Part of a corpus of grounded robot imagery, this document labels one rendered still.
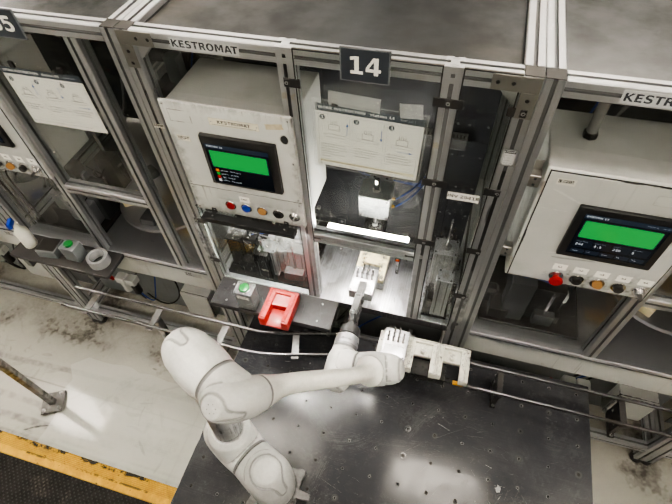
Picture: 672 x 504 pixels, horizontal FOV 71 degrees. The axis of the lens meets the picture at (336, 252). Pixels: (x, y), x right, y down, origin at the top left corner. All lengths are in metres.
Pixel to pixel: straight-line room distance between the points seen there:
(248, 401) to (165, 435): 1.72
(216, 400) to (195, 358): 0.14
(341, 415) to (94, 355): 1.79
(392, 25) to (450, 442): 1.51
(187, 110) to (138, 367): 1.98
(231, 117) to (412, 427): 1.37
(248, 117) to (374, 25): 0.42
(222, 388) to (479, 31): 1.10
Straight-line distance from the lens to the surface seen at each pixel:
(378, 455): 2.00
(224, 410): 1.20
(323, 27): 1.37
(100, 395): 3.17
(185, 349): 1.30
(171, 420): 2.94
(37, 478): 3.14
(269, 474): 1.73
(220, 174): 1.59
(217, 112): 1.45
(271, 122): 1.39
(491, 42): 1.33
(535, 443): 2.13
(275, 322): 1.98
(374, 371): 1.57
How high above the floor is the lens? 2.62
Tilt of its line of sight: 52 degrees down
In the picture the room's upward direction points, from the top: 3 degrees counter-clockwise
